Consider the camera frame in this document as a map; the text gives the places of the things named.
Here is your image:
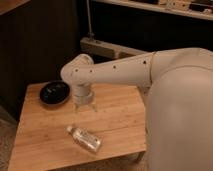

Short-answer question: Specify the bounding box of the black ceramic bowl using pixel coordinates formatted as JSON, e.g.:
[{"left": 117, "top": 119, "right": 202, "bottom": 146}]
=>
[{"left": 39, "top": 81, "right": 71, "bottom": 105}]

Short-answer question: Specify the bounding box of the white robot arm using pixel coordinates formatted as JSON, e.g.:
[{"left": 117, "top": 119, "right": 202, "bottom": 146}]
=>
[{"left": 61, "top": 48, "right": 213, "bottom": 171}]

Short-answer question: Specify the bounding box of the clear plastic bottle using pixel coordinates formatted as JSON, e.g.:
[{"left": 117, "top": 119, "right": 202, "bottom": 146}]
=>
[{"left": 67, "top": 125, "right": 101, "bottom": 153}]

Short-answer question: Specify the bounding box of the metal vertical pole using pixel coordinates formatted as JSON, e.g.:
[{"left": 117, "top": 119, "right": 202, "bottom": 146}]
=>
[{"left": 86, "top": 0, "right": 94, "bottom": 41}]

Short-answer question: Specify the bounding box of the long wooden shelf beam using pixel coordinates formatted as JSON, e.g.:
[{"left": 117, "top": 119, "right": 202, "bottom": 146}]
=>
[{"left": 80, "top": 37, "right": 144, "bottom": 59}]

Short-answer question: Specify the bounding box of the wooden table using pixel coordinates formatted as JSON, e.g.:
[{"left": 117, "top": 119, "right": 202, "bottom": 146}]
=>
[{"left": 8, "top": 84, "right": 146, "bottom": 171}]

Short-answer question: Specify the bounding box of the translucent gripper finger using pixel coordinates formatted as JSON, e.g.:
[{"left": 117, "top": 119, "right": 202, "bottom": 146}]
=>
[
  {"left": 90, "top": 102, "right": 98, "bottom": 112},
  {"left": 74, "top": 103, "right": 80, "bottom": 114}
]

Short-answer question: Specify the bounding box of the upper wooden shelf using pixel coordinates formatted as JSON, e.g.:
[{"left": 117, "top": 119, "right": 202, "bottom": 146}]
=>
[{"left": 92, "top": 0, "right": 213, "bottom": 21}]

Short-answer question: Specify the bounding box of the silver cylindrical gripper body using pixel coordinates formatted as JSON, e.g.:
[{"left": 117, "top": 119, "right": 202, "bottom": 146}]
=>
[{"left": 72, "top": 84, "right": 94, "bottom": 105}]

